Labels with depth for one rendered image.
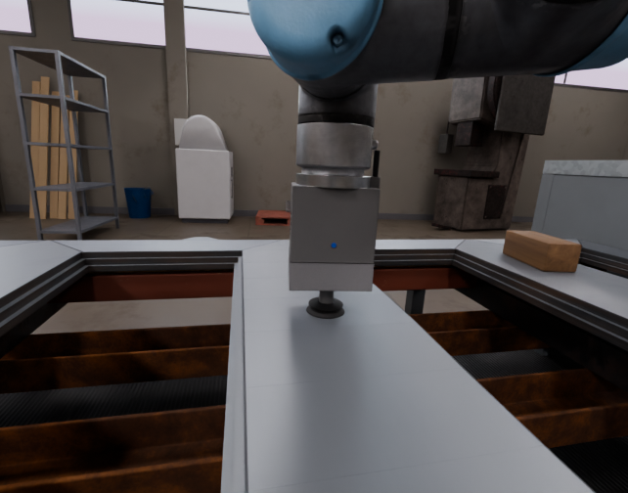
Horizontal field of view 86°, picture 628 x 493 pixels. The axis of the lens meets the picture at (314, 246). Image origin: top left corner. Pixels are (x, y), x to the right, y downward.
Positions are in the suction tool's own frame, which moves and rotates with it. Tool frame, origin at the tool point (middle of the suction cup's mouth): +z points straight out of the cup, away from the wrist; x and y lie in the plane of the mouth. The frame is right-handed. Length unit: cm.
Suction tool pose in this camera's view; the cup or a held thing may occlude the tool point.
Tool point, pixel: (325, 320)
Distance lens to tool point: 39.0
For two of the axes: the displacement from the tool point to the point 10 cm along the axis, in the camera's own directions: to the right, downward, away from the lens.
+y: -10.0, -0.2, -1.0
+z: -0.5, 9.7, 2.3
